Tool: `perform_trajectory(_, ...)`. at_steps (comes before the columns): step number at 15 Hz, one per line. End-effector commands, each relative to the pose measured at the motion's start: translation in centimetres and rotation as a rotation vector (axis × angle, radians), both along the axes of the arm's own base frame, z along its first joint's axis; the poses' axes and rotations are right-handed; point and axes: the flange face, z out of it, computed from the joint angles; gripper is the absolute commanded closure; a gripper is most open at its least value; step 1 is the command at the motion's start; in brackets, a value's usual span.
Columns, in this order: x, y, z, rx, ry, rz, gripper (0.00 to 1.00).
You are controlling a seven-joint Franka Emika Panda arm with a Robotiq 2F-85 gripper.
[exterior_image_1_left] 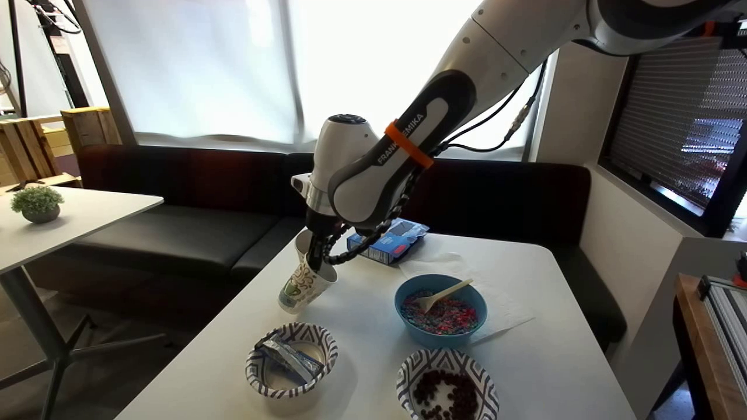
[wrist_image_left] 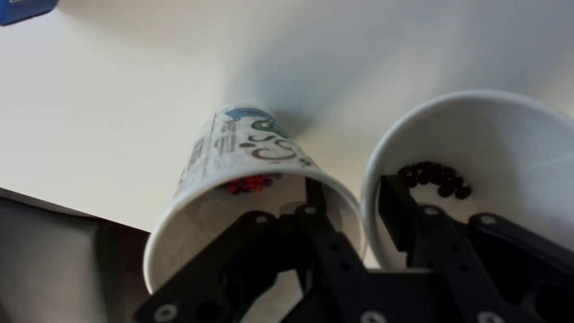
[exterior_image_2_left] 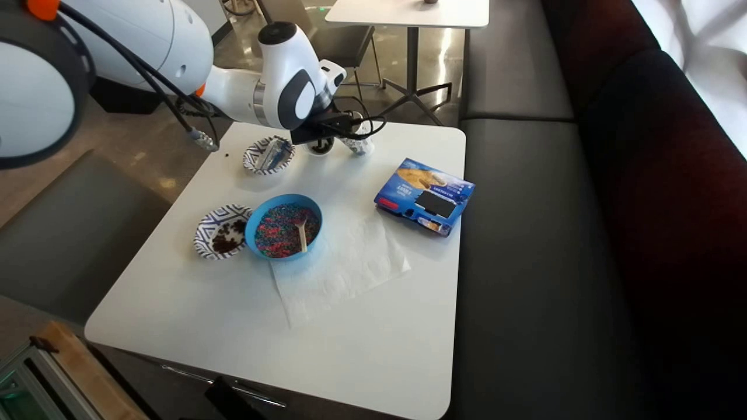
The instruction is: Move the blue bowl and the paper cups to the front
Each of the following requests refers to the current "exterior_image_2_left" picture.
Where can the white paper napkin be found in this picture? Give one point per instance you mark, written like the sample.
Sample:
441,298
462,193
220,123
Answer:
359,257

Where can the black bench sofa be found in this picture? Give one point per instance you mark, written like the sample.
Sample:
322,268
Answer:
545,272

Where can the patterned paper bowl with packets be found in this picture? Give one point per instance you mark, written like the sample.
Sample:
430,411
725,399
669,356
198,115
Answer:
255,159

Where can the grey padded stool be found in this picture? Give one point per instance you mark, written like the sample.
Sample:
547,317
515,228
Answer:
72,248

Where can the wooden workbench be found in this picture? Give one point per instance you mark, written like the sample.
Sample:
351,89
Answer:
85,374

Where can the white side table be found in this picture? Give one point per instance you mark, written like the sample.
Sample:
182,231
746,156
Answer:
413,13

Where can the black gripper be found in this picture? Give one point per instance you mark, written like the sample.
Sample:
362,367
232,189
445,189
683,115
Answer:
327,130

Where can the black clamp mount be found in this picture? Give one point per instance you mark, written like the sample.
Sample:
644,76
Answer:
234,399

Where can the dark chocolate pieces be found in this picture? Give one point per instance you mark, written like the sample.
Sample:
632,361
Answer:
228,238

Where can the grey metal device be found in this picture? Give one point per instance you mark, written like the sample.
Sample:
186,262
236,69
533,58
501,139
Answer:
31,388

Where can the colourful candy pile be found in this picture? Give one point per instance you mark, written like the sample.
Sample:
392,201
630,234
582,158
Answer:
276,230

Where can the wooden spoon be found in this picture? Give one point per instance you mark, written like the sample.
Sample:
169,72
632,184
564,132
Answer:
302,231

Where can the silver foil packet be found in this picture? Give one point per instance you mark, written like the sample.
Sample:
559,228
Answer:
271,156

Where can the patterned paper bowl with chocolate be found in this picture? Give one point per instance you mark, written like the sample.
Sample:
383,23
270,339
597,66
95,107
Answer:
207,234

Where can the blue snack box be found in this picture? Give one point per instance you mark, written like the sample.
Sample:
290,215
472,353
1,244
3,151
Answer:
423,194

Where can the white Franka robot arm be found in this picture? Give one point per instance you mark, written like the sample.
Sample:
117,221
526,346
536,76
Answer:
155,39

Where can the blue plastic bowl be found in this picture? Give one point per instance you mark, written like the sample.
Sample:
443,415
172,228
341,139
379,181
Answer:
283,256

